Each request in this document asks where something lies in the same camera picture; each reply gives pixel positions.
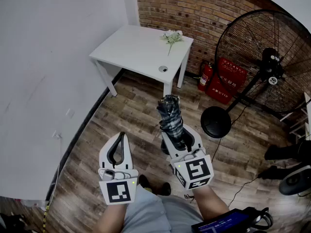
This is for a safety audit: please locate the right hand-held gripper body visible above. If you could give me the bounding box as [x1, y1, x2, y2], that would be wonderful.
[170, 148, 214, 191]

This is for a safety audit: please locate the black pedestal fan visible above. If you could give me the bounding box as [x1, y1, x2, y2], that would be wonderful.
[200, 9, 311, 139]

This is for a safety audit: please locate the white table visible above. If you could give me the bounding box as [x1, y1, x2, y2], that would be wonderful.
[89, 24, 194, 98]

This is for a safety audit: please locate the white artificial flower bouquet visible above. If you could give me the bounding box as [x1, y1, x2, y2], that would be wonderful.
[159, 30, 185, 57]

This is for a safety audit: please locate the person's light blue shirt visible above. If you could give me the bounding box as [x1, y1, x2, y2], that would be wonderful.
[121, 184, 204, 233]

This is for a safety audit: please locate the red fire extinguisher box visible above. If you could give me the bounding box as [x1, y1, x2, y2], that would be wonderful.
[205, 57, 248, 105]

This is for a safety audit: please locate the black tablet with blue screen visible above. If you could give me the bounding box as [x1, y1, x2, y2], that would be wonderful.
[191, 207, 251, 233]

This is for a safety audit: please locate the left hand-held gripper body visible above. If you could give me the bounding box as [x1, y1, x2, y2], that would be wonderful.
[98, 167, 139, 205]

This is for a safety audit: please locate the black floor cable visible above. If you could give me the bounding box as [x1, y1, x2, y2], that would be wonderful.
[210, 137, 259, 207]

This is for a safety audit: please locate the person's right forearm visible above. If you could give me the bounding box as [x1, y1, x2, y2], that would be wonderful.
[193, 185, 230, 222]

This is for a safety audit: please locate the yellow black striped cable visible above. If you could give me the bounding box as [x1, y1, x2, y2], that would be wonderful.
[42, 201, 51, 233]

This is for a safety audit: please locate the black looped cable bundle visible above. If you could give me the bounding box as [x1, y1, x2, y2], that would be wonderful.
[242, 206, 273, 231]

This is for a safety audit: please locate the dark plaid umbrella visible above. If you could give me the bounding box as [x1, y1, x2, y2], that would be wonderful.
[156, 95, 188, 155]

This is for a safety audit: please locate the person's left forearm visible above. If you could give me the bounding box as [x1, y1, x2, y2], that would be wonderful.
[98, 202, 128, 233]

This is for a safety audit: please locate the red fire extinguisher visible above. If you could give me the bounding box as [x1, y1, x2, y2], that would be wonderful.
[197, 61, 214, 92]

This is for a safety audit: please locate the person's black shoe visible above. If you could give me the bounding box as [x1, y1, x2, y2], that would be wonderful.
[138, 174, 151, 191]
[159, 182, 172, 196]

